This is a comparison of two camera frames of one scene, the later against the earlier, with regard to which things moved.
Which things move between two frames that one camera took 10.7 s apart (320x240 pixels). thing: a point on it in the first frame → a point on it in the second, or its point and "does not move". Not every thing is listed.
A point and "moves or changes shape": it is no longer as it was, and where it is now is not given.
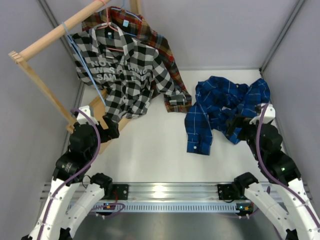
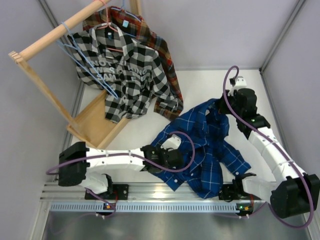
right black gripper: (239, 121) → (222, 102)
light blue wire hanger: (75, 42) moves or changes shape
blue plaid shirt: (216, 98) → (203, 132)
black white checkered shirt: (125, 70) does not move
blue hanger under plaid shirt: (138, 18) does not move
